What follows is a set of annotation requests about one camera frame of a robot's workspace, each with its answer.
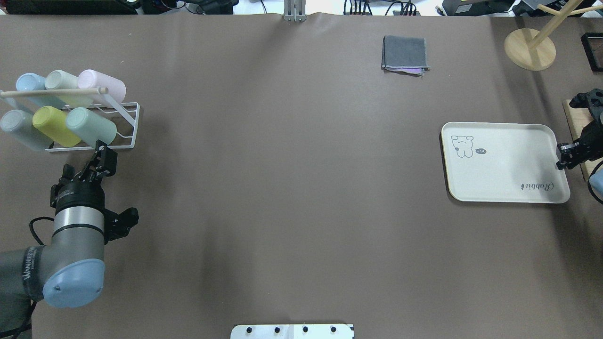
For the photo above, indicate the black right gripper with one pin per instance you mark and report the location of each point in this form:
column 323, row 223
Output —
column 591, row 138

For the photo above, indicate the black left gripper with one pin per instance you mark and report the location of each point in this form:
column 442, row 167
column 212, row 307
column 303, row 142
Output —
column 77, row 194

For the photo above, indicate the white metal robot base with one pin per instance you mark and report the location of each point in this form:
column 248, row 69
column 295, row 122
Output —
column 293, row 331

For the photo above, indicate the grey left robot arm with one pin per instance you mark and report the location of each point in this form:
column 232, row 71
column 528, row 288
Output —
column 69, row 270

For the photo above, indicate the yellow plastic cup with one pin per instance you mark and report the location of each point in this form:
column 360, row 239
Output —
column 52, row 123

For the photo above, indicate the black wine glass tray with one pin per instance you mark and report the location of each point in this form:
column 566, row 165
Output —
column 592, row 43

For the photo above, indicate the grey plastic cup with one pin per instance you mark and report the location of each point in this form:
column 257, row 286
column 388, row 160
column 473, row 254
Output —
column 19, row 124

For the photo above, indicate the pink plastic cup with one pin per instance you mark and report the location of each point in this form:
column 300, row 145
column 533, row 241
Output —
column 89, row 79

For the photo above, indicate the white plastic cup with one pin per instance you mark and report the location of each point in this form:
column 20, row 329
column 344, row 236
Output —
column 59, row 79

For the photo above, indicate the cream rabbit print tray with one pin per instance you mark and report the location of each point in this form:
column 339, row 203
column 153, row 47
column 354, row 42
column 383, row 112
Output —
column 497, row 162

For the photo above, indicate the light blue plastic cup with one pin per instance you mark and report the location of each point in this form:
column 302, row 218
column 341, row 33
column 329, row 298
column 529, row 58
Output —
column 35, row 82

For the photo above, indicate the wooden mug tree stand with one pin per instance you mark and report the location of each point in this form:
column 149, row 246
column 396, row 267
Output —
column 533, row 50

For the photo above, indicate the folded grey cloth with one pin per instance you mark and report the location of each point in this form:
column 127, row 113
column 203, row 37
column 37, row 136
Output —
column 405, row 55

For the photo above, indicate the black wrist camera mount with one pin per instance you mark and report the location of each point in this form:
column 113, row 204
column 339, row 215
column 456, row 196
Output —
column 117, row 226

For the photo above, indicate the white wire cup rack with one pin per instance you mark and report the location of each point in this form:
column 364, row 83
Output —
column 126, row 117

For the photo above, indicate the wooden rack handle rod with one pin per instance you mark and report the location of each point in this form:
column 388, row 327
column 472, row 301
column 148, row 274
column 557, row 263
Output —
column 55, row 92

